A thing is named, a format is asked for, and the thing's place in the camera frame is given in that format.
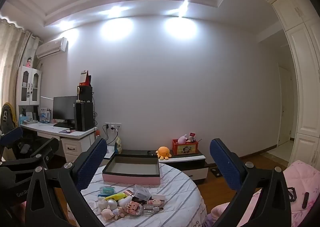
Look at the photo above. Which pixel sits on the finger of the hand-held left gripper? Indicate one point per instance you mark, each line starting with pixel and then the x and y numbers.
pixel 47 148
pixel 11 137

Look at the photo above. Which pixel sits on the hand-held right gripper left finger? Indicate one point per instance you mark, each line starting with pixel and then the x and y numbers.
pixel 92 164

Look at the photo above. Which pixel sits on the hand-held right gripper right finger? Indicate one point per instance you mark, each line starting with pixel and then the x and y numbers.
pixel 225 164

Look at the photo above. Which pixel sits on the clear case with teal brush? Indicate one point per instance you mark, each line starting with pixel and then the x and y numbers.
pixel 108 189

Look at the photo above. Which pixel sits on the blue tube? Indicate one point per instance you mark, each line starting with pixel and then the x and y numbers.
pixel 103 195

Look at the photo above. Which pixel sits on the yellow highlighter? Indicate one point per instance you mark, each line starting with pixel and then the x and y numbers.
pixel 115 196

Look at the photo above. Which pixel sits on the pink box with black rim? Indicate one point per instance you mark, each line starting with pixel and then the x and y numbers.
pixel 130 179

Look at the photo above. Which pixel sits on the black floor plate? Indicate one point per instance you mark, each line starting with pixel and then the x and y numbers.
pixel 215 172

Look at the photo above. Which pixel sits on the black office chair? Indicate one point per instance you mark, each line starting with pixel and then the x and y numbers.
pixel 7 120

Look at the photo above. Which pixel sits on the white desk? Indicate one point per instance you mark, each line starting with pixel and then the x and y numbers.
pixel 50 130

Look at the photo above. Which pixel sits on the white papers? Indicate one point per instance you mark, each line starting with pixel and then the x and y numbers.
pixel 109 151

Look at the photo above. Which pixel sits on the purple mouse pad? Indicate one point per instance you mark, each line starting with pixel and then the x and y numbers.
pixel 67 131

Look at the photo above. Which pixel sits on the black keyboard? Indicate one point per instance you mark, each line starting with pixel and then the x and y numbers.
pixel 63 125

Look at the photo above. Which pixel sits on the blue yellow snack bag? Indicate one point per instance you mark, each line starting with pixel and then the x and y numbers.
pixel 118 146

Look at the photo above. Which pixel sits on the blue white carton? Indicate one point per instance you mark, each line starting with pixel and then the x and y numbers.
pixel 44 115

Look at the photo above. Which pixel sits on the black white TV stand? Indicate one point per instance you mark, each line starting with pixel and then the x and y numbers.
pixel 187 164

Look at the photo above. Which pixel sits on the small white figurine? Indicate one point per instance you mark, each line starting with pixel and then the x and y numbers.
pixel 101 201

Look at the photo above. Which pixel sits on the red storage box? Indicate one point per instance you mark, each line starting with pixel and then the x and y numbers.
pixel 185 149

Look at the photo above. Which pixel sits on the black monitor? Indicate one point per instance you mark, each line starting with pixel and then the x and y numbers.
pixel 63 108

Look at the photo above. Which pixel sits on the round white figurine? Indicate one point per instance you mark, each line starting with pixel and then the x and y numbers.
pixel 112 204

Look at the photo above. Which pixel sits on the rose gold cylinder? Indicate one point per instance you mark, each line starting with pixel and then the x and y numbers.
pixel 128 193

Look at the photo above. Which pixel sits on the black computer tower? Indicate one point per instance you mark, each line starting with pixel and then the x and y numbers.
pixel 83 117

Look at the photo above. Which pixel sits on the purple plush toy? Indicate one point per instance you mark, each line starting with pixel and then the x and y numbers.
pixel 182 139

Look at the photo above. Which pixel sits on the baby doll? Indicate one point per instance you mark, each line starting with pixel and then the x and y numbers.
pixel 111 214

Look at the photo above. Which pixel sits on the white hutch cabinet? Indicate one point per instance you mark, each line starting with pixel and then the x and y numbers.
pixel 25 84

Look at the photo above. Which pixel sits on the clear plastic box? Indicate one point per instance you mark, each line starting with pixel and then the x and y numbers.
pixel 142 192

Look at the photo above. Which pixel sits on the tall pink block figure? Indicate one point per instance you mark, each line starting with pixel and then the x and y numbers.
pixel 134 209

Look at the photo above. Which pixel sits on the orange octopus plush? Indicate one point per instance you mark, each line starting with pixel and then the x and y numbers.
pixel 163 152

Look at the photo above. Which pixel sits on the small beige desk lamp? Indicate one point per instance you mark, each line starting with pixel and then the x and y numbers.
pixel 78 90

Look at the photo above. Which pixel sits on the black speaker box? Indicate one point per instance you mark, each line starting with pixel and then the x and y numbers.
pixel 86 93

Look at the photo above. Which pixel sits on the black square buckle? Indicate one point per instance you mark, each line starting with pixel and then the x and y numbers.
pixel 292 193

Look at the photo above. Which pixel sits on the flat pink block figure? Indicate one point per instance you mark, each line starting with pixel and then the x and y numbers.
pixel 156 201

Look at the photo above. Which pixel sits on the clear glass bottle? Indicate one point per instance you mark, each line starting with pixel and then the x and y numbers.
pixel 152 210

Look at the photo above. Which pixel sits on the pink blanket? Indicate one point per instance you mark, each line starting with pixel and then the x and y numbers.
pixel 300 174

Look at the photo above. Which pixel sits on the small pink doll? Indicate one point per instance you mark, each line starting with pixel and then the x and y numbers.
pixel 29 62

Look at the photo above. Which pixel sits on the red desk calendar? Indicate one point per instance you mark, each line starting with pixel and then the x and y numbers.
pixel 85 79

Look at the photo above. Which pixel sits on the beige curtain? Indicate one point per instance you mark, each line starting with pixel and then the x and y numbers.
pixel 10 54

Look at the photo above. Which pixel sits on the black stick-shaped object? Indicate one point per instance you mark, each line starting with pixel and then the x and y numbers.
pixel 305 200

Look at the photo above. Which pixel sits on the white air conditioner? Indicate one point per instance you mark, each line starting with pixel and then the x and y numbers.
pixel 51 48

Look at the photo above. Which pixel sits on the cream wardrobe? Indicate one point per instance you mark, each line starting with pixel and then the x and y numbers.
pixel 305 79

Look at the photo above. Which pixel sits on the white wall socket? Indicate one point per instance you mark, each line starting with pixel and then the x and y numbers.
pixel 113 126

